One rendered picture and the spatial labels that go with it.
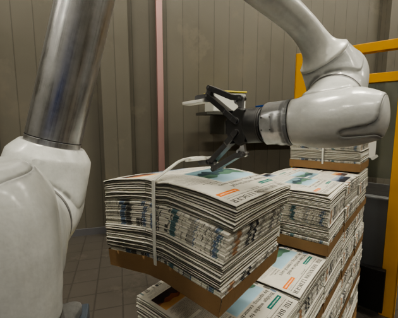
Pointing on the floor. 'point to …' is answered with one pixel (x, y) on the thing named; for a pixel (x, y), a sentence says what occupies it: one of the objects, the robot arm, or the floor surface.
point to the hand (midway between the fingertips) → (190, 130)
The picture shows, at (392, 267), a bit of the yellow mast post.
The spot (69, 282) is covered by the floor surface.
